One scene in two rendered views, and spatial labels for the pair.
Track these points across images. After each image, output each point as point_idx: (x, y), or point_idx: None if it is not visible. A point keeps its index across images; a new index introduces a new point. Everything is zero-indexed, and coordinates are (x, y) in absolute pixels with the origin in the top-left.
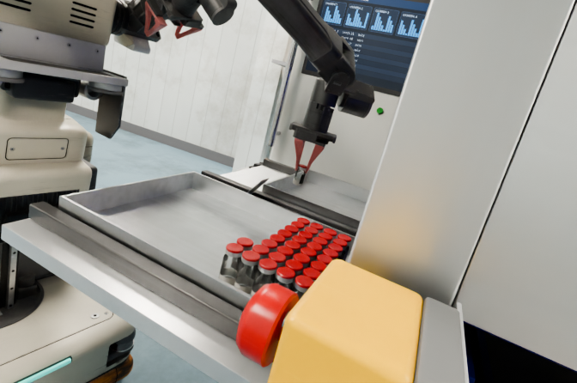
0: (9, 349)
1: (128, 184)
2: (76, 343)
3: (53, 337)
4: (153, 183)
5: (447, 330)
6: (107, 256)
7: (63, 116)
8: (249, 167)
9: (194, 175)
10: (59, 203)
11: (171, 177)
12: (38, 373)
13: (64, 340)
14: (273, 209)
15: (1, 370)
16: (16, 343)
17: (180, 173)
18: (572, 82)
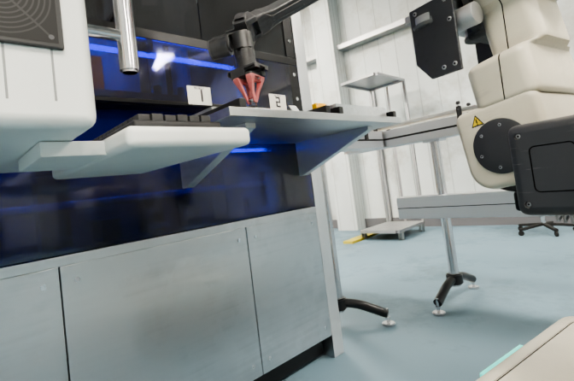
0: (554, 358)
1: (366, 106)
2: (484, 374)
3: (520, 372)
4: (357, 108)
5: None
6: None
7: (492, 53)
8: (219, 125)
9: (335, 106)
10: (385, 110)
11: (348, 105)
12: (501, 360)
13: (501, 371)
14: None
15: (532, 344)
16: (556, 363)
17: (343, 104)
18: None
